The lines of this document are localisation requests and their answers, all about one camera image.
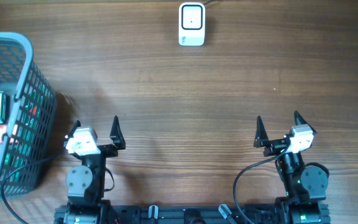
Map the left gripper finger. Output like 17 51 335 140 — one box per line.
63 120 81 148
109 116 126 150

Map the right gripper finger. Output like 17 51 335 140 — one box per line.
254 116 269 147
293 111 316 134

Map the orange tissue pack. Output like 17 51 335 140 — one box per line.
0 124 18 144

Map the green 3M gloves bag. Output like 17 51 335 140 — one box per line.
4 87 55 184

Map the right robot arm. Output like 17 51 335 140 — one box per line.
254 111 331 224

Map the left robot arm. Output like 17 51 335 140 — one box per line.
54 116 126 224

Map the white barcode scanner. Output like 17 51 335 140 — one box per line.
178 2 206 47

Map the grey plastic mesh basket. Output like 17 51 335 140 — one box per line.
0 32 57 199

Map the right camera cable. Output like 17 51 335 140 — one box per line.
232 144 291 224

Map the camera cable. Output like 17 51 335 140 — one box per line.
232 144 291 224
0 151 68 224

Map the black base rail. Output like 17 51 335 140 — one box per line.
53 203 331 224

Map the left camera cable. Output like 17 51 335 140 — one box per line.
0 151 68 224

